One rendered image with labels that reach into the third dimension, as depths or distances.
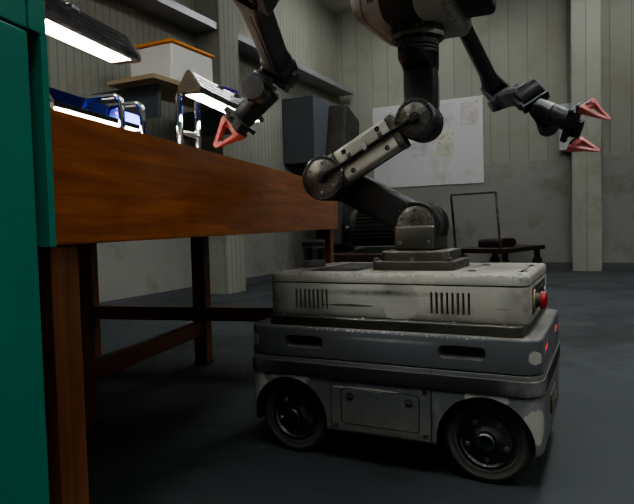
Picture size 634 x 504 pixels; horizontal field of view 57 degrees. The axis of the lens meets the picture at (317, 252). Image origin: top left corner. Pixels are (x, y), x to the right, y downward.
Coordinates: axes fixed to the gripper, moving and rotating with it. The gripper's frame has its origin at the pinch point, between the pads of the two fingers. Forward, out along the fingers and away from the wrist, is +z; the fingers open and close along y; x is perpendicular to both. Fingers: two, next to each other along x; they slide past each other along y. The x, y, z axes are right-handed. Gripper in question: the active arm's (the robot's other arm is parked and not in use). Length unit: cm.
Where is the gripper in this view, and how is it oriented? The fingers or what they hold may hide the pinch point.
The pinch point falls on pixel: (216, 144)
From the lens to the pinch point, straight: 153.9
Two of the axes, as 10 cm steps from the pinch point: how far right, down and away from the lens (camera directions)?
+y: -2.4, 0.1, -9.7
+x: 6.5, 7.5, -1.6
